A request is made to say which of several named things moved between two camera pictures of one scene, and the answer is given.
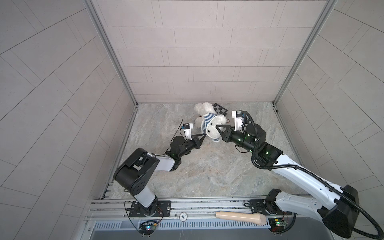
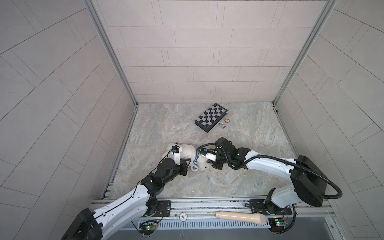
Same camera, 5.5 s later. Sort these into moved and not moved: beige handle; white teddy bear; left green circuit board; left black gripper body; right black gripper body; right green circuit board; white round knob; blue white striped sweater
Moved: right black gripper body; blue white striped sweater; left black gripper body; white teddy bear
Not moved: left green circuit board; white round knob; right green circuit board; beige handle
